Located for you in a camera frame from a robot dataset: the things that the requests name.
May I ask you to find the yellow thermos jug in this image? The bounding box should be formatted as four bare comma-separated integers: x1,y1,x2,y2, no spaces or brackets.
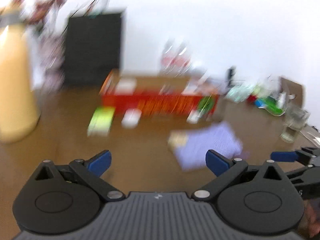
1,5,40,143

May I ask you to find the crumpled iridescent wrap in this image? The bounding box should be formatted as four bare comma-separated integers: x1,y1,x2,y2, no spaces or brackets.
226,83,254,103

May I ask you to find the black paper bag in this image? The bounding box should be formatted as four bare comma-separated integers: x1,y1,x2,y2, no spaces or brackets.
62,10,124,86

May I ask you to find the red cardboard box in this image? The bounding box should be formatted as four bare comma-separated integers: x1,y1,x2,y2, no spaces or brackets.
100,70,220,116

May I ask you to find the right water bottle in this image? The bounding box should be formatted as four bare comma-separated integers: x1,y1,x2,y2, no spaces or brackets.
175,43,191,76

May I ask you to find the small yellow soap bar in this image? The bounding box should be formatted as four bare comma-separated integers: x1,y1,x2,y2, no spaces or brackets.
168,131,188,148

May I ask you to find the black upright device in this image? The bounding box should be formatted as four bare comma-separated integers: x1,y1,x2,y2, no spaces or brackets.
227,66,236,88

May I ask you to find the clear drinking glass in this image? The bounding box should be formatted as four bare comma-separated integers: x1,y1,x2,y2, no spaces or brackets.
280,103,310,143

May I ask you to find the purple cloth pouch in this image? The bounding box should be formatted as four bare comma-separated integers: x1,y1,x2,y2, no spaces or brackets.
169,121,243,171

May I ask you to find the green plastic item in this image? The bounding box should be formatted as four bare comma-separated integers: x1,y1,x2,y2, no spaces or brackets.
259,96,285,117

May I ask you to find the white round security tag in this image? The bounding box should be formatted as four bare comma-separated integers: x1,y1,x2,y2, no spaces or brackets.
121,108,142,128

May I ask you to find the left water bottle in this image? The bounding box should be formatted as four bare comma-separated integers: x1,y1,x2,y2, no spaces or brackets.
160,40,177,75

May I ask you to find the green tissue pack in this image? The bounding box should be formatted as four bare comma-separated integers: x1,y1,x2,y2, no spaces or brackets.
87,107,116,137

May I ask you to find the pink textured vase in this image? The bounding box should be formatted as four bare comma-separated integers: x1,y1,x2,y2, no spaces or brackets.
39,30,65,93

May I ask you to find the water bottle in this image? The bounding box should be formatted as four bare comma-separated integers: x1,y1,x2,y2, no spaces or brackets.
160,40,177,75
175,43,191,76

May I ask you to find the white translucent container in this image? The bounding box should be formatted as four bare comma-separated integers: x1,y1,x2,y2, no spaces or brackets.
114,78,137,95

